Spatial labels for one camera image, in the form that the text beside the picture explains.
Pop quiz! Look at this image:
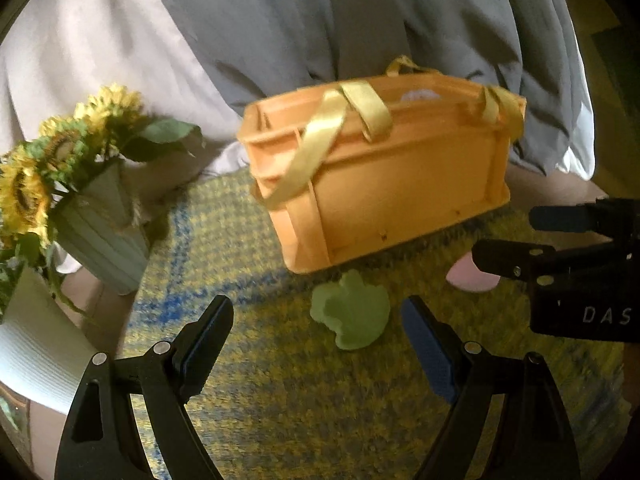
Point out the grey curtain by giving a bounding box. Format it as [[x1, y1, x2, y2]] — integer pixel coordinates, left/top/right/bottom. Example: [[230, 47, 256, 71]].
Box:
[[142, 0, 596, 181]]

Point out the purple fluffy plush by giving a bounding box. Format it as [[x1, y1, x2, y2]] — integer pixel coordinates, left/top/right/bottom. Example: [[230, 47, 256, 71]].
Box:
[[400, 89, 444, 104]]

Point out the yellow and blue plaid cloth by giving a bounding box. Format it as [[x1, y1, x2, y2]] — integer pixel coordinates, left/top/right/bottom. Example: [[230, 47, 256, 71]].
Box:
[[117, 167, 632, 480]]

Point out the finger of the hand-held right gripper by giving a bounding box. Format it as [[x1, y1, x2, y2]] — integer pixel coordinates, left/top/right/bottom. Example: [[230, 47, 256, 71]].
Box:
[[472, 239, 640, 287], [529, 198, 640, 242]]

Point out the green frog plush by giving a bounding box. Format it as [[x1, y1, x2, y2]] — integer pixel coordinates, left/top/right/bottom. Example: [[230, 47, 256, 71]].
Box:
[[311, 269, 392, 351]]

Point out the pale pink curtain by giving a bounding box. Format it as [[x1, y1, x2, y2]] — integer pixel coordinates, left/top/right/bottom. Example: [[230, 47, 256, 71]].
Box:
[[0, 0, 256, 183]]

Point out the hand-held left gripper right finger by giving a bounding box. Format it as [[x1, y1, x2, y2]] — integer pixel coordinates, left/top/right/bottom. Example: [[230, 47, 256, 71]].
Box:
[[401, 296, 583, 480]]

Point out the white ribbed plant pot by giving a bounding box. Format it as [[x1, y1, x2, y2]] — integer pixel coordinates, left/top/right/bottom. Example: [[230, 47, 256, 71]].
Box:
[[0, 265, 99, 416]]

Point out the orange crate with yellow straps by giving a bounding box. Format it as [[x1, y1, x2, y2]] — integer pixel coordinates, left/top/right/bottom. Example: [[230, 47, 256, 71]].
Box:
[[237, 56, 529, 276]]

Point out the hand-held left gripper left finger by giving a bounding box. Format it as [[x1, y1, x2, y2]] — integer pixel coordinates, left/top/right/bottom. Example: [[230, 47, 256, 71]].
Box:
[[54, 295, 235, 480]]

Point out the sunflower bouquet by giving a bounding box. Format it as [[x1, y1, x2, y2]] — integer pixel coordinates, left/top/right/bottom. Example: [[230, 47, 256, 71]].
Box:
[[0, 85, 203, 242]]

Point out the pale green ribbed pot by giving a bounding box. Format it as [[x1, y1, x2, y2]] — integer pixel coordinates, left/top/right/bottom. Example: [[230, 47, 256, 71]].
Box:
[[50, 162, 151, 296]]

